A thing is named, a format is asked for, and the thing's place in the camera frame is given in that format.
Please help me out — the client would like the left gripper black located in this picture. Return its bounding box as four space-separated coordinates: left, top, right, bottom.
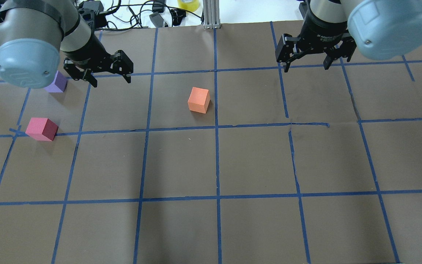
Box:
63 35 134 88

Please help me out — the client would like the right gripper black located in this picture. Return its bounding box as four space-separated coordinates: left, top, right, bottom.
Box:
275 11 356 73

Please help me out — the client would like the orange foam cube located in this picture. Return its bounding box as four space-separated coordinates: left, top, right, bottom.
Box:
188 87 211 114

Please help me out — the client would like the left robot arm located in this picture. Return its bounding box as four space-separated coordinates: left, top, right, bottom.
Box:
0 0 134 89

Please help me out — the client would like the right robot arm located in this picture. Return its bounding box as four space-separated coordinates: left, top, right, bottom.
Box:
275 0 422 72

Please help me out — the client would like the purple foam cube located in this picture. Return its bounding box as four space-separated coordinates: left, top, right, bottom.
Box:
44 71 67 93

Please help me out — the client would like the red foam cube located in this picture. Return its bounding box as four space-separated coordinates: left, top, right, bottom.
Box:
25 117 59 142

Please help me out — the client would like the yellow tape roll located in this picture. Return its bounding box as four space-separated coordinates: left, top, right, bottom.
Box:
177 0 200 12

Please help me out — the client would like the aluminium frame post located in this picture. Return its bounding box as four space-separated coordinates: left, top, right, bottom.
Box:
202 0 221 29

